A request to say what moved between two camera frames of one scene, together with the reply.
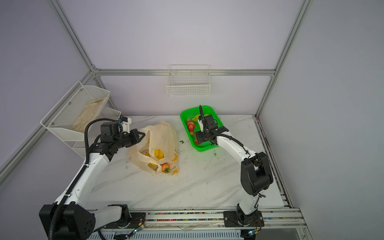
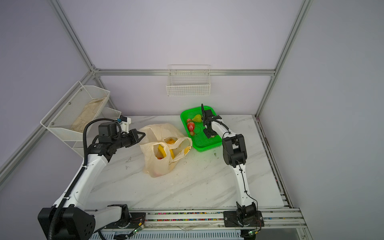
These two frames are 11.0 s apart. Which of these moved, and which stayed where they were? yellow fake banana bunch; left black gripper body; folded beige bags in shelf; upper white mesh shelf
Moved: yellow fake banana bunch
Stayed: upper white mesh shelf; left black gripper body; folded beige bags in shelf
